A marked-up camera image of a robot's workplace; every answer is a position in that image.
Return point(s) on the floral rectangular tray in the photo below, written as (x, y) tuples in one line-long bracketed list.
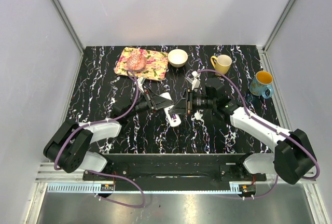
[(156, 67)]

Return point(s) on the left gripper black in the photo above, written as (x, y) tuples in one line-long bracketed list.
[(156, 101)]

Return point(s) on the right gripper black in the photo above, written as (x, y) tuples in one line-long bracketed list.
[(180, 108)]

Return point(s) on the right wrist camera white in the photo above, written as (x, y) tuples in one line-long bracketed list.
[(194, 80)]

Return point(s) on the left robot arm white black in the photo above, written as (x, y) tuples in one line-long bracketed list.
[(68, 148)]

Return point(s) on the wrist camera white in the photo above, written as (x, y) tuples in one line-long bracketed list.
[(194, 80), (140, 82)]

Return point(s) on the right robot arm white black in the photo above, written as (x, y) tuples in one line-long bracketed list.
[(291, 156)]

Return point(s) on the cream ceramic bowl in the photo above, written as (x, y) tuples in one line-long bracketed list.
[(177, 57)]

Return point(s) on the left aluminium frame post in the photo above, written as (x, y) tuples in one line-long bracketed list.
[(68, 25)]

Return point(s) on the white battery cover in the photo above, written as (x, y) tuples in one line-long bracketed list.
[(197, 115)]

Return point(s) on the aluminium frame post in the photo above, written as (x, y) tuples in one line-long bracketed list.
[(282, 18), (68, 25)]

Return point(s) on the right aluminium frame post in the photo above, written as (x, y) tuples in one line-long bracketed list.
[(282, 18)]

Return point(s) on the blue mug yellow inside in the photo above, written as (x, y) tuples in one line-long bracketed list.
[(261, 85)]

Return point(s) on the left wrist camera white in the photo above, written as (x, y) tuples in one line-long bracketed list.
[(140, 82)]

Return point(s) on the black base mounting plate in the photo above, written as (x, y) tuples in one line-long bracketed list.
[(176, 173)]

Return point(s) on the red patterned bowl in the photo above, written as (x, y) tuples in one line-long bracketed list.
[(136, 62)]

